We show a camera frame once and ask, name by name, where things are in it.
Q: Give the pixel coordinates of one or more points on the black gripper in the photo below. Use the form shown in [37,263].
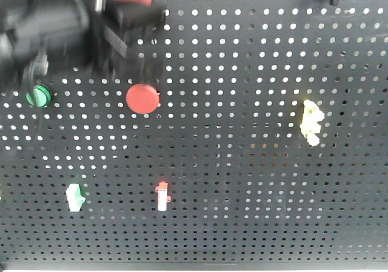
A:
[115,26]

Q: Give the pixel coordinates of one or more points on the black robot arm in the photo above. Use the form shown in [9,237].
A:
[49,36]

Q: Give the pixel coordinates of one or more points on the green push button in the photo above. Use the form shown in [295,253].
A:
[40,97]

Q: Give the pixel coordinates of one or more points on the black perforated pegboard panel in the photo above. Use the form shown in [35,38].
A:
[247,190]

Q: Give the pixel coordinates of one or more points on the white red toggle switch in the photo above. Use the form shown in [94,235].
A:
[163,197]

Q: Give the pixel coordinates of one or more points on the white green toggle switch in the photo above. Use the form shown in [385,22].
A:
[74,197]

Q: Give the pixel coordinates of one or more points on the white yellow toggle switch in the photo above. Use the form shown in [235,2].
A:
[310,127]

